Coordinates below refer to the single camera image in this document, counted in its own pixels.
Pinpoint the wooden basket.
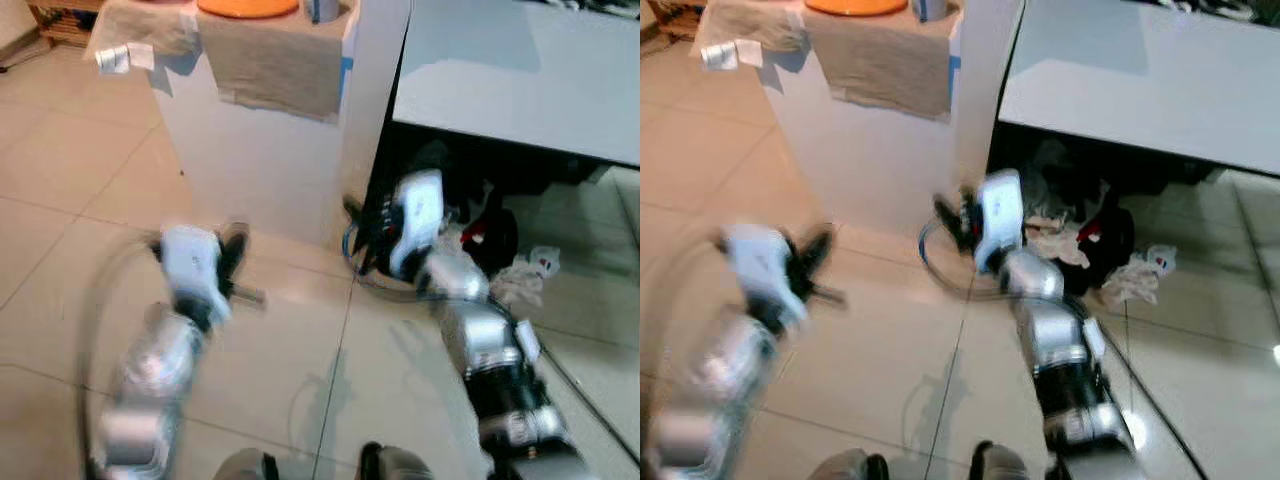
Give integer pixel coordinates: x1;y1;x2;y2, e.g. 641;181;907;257
645;0;707;42
25;0;107;47

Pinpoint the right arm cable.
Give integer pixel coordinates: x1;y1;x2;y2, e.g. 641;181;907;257
343;225;446;302
919;220;1011;300

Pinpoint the robot right leg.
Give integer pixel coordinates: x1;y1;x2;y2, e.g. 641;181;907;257
967;439;1033;480
357;442;437;480

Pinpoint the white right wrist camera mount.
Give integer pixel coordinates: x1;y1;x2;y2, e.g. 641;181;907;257
975;168;1027;273
388;168;447;281

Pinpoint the white cloth with red print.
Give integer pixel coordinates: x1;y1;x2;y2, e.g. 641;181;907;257
1099;244;1180;307
489;245;564;307

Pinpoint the orange round plate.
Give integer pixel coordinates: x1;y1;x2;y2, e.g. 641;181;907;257
804;0;910;18
196;0;302;20

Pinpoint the dark flat object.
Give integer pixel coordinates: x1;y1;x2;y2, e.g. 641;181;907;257
1150;0;1280;22
546;0;641;16

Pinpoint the cream crumpled cloth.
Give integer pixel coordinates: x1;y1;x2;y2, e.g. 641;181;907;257
1024;214;1087;268
438;205;473;253

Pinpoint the black garment with red tag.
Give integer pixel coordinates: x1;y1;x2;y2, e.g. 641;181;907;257
1063;183;1137;297
458;183;522;278

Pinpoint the white table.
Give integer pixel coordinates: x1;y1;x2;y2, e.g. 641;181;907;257
997;0;1280;178
392;0;641;168

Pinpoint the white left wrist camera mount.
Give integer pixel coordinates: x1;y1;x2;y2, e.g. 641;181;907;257
722;224;799;307
158;225;229;307

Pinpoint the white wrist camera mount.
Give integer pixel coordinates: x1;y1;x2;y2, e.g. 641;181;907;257
388;168;447;281
975;168;1027;273
722;224;799;307
158;225;229;307

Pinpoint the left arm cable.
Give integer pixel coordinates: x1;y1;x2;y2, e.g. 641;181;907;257
78;235;166;480

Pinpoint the robot left leg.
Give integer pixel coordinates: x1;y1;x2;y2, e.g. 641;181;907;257
213;447;282;480
820;447;893;480

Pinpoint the robot leg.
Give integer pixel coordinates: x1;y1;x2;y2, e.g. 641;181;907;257
967;439;1033;480
213;447;282;480
820;447;893;480
357;442;437;480

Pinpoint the beige cloth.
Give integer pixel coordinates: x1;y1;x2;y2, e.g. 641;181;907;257
690;0;953;123
87;0;348;123

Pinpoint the white cabinet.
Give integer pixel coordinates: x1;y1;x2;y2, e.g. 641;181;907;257
758;0;1027;241
148;0;413;253

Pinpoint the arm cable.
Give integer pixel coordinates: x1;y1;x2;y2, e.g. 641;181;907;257
78;235;166;480
919;220;1011;300
343;225;446;302

